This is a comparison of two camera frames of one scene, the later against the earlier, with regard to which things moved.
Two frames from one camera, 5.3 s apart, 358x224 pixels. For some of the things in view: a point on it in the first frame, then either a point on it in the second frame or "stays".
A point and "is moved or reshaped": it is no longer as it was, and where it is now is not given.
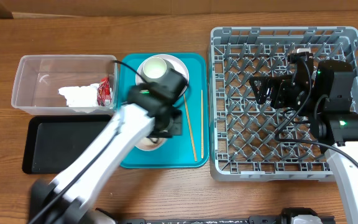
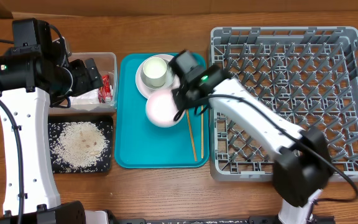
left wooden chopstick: [190, 130] stays
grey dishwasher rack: [243, 142] stays
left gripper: [177, 130] -> [87, 84]
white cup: [155, 67] stays
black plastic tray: [51, 142] stays
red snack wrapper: [104, 93] stays
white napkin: [85, 96] stays
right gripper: [274, 91] -> [180, 98]
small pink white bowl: [146, 144] is moved or reshaped
